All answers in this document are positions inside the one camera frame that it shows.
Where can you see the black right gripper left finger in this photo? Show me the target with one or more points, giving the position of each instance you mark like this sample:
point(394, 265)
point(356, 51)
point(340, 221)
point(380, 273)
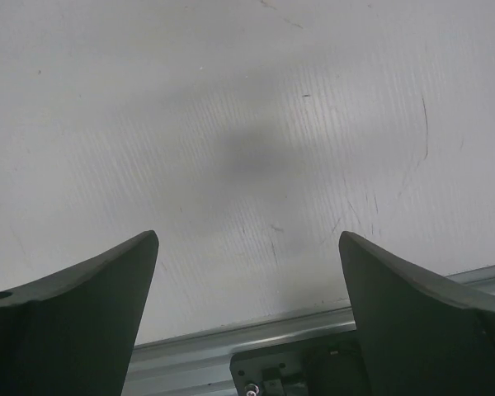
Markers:
point(73, 332)

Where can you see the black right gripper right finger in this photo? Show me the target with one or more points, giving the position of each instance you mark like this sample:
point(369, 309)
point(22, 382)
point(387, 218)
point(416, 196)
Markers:
point(420, 333)

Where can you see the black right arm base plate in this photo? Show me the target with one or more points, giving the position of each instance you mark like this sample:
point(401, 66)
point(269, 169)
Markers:
point(321, 366)

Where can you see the aluminium mounting rail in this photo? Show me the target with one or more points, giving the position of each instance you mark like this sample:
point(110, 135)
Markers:
point(263, 310)

